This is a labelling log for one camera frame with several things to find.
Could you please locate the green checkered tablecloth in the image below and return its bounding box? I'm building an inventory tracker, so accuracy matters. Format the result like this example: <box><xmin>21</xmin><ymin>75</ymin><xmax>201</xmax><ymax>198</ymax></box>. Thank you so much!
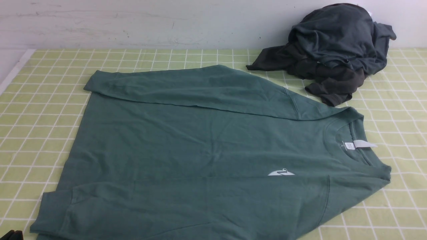
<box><xmin>0</xmin><ymin>48</ymin><xmax>427</xmax><ymax>240</ymax></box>

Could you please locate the green long-sleeve top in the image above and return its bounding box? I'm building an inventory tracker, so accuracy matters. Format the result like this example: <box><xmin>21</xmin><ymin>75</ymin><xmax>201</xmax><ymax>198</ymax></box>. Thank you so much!
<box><xmin>30</xmin><ymin>65</ymin><xmax>391</xmax><ymax>240</ymax></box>

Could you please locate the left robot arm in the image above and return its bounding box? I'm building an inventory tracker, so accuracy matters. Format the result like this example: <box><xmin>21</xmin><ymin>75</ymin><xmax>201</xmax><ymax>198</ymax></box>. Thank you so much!
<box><xmin>0</xmin><ymin>230</ymin><xmax>23</xmax><ymax>240</ymax></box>

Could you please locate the dark teal crumpled garment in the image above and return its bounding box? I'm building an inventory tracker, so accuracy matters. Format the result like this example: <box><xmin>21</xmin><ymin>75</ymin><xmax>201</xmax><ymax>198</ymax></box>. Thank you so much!
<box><xmin>288</xmin><ymin>3</ymin><xmax>396</xmax><ymax>75</ymax></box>

